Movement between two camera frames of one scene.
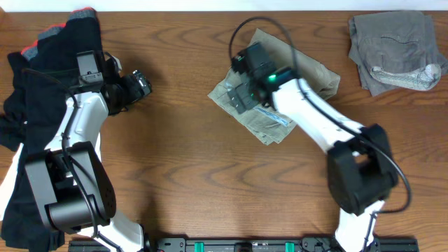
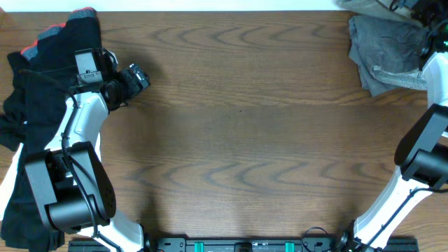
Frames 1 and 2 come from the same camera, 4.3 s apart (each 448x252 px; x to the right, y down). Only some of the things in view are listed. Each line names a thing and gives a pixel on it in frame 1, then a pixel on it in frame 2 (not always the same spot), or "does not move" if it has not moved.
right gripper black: (241, 92) -> (420, 16)
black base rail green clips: (250, 245) does not move
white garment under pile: (7, 186) does not move
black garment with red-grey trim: (40, 80) does not move
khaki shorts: (265, 122) -> (404, 12)
